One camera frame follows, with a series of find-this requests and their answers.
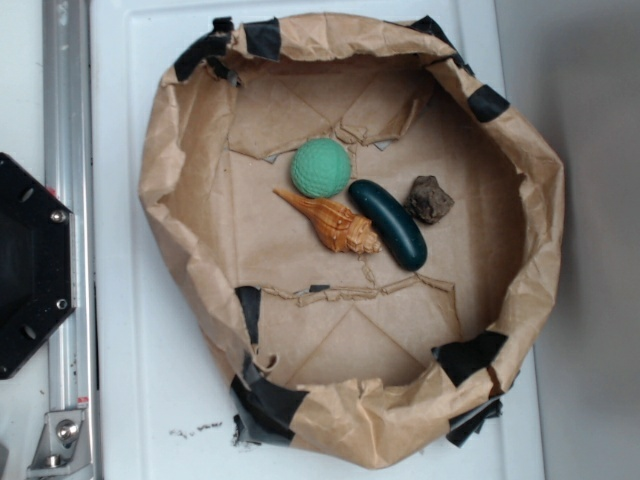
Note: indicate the dark green plastic pickle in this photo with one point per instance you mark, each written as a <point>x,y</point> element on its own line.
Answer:
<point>396,227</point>

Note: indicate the orange plastic conch shell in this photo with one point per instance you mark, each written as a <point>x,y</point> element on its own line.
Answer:
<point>337,227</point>

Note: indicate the brown paper bag bin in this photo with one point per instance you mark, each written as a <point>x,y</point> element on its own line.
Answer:
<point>349,354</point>

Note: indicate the green dimpled foam ball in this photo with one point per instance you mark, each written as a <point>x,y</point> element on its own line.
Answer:
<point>320,168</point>

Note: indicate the brown rock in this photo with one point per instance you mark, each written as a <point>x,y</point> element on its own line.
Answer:
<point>427,201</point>

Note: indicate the white tray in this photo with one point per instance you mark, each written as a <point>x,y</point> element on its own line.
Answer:
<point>166,411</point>

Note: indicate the black hexagonal robot base plate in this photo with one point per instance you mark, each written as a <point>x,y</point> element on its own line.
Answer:
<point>36,265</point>

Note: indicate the aluminium extrusion rail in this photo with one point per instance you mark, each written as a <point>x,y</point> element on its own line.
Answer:
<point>68,171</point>

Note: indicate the metal corner bracket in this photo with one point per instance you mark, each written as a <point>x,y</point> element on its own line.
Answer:
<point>63,449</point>

